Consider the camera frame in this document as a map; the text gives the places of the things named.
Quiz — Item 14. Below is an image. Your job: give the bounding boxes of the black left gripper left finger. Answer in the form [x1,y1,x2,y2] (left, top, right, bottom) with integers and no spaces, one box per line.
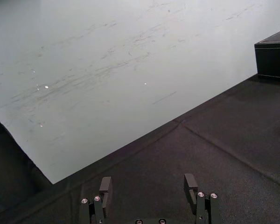
[80,176,112,224]

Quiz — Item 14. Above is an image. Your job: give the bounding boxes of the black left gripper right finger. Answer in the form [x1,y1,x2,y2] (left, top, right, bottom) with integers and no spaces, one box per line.
[183,173,221,224]

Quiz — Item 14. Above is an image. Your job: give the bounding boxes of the black table cloth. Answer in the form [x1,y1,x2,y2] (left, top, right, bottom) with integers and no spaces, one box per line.
[0,72,280,224]

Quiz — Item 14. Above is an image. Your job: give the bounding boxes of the black tissue box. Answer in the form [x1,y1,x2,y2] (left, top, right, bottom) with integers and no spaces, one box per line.
[254,30,280,82]

